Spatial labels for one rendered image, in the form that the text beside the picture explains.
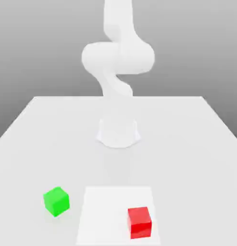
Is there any small green cube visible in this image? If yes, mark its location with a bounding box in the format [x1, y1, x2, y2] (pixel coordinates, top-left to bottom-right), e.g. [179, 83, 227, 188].
[43, 186, 70, 218]

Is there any small red cube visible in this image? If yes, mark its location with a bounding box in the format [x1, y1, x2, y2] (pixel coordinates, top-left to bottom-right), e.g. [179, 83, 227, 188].
[127, 206, 152, 240]

